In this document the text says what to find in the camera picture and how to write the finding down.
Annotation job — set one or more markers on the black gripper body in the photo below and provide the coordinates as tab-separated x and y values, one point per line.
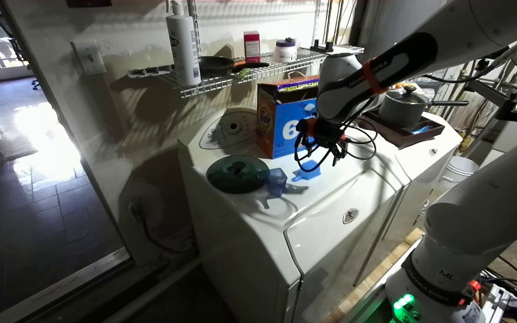
326	132

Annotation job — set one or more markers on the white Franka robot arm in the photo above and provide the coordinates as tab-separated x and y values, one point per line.
493	204

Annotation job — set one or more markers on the blue Tide detergent box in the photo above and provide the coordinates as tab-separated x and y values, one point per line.
283	126

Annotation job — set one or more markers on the translucent blue plastic cup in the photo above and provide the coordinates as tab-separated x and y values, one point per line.
277	182

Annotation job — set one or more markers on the dark brown tray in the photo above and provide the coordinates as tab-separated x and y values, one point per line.
399	135

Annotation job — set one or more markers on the gray pot with lid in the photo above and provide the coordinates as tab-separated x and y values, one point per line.
403	108

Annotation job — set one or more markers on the white jar with lid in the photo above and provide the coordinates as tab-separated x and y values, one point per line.
286	51

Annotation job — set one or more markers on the white washing machine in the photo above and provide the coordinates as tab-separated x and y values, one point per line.
259	239

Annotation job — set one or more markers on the black frying pan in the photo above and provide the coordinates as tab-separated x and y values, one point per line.
216	65

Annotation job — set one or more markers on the wooden base board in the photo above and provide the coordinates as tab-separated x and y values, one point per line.
367	284

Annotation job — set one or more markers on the tall white bottle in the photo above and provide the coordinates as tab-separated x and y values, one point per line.
184	47

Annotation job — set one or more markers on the green glowing device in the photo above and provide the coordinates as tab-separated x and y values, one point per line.
405	308

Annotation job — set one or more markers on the black camera stand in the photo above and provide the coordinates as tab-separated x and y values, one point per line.
511	105

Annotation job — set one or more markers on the white wall outlet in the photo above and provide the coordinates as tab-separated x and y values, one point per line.
91	58

